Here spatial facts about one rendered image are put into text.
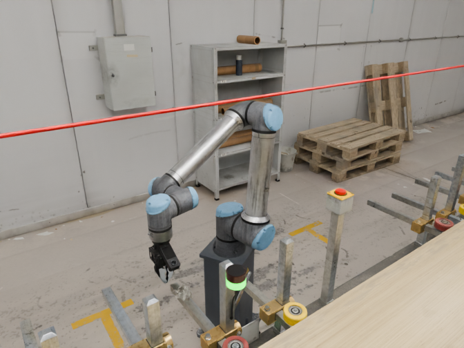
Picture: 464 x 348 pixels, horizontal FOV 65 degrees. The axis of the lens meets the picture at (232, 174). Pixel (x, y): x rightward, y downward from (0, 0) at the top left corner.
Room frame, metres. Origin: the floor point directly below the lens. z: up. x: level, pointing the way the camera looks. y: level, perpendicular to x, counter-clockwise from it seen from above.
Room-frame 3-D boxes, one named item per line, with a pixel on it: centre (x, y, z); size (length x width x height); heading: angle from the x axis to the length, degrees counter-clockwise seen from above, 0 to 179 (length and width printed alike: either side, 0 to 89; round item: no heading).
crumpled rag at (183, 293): (1.08, 0.18, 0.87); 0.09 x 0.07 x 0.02; 36
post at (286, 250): (1.06, -0.19, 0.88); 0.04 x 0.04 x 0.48; 36
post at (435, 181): (1.64, -1.00, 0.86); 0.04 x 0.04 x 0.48; 36
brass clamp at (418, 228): (1.63, -0.98, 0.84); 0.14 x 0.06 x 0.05; 126
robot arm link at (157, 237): (1.21, 0.28, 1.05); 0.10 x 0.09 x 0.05; 125
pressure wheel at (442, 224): (1.53, -1.03, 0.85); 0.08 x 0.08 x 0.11
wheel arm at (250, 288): (1.11, -0.10, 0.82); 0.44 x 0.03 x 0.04; 36
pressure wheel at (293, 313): (0.95, -0.22, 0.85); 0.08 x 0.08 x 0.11
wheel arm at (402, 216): (1.69, -0.91, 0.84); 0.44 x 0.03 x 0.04; 36
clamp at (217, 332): (0.90, 0.03, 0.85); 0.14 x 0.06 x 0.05; 126
